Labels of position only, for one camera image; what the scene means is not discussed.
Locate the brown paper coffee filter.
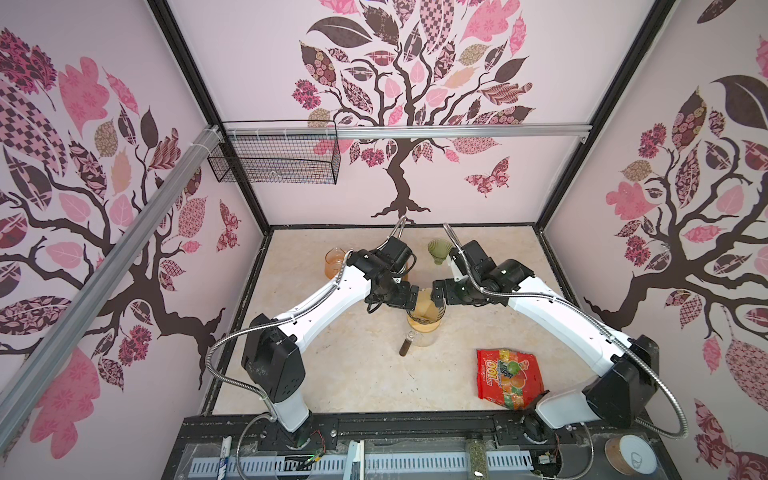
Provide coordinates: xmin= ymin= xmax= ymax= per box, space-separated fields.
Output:
xmin=410 ymin=288 xmax=441 ymax=323

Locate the clear glass dripper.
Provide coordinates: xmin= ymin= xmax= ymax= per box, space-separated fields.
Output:
xmin=406 ymin=288 xmax=446 ymax=333

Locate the orange glass pitcher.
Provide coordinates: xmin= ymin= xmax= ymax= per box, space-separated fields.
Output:
xmin=324 ymin=247 xmax=346 ymax=280

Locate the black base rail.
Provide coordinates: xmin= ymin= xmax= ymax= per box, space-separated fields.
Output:
xmin=161 ymin=406 xmax=679 ymax=480

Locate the small jar of granules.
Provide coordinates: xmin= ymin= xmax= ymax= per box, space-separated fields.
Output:
xmin=465 ymin=436 xmax=488 ymax=480

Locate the white slotted cable duct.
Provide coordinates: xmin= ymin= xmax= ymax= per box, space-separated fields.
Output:
xmin=189 ymin=449 xmax=534 ymax=479

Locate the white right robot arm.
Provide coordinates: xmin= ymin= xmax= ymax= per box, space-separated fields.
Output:
xmin=434 ymin=239 xmax=659 ymax=429

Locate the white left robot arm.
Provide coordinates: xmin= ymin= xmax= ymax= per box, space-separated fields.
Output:
xmin=241 ymin=237 xmax=419 ymax=434

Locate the green glass dripper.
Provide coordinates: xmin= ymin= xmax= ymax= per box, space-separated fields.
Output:
xmin=427 ymin=239 xmax=453 ymax=265

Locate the round white brown device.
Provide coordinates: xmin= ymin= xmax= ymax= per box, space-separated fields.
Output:
xmin=604 ymin=435 xmax=658 ymax=476

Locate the wooden ring dripper holder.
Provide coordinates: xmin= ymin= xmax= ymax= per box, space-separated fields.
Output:
xmin=407 ymin=318 xmax=441 ymax=334

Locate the aluminium rail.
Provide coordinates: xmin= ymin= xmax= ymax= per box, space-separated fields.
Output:
xmin=225 ymin=123 xmax=592 ymax=140
xmin=0 ymin=125 xmax=223 ymax=445

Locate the clear glass server jug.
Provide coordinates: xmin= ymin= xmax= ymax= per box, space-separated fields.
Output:
xmin=398 ymin=329 xmax=438 ymax=357

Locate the aluminium rail back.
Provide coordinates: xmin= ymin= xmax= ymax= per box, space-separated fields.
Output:
xmin=225 ymin=123 xmax=592 ymax=140

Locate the black wire basket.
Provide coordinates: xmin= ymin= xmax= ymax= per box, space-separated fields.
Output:
xmin=208 ymin=120 xmax=341 ymax=185

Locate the red candy bag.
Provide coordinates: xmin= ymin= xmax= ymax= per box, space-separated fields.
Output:
xmin=476 ymin=348 xmax=545 ymax=410

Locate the aluminium rail left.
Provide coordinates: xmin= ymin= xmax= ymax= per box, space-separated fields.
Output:
xmin=0 ymin=125 xmax=223 ymax=445

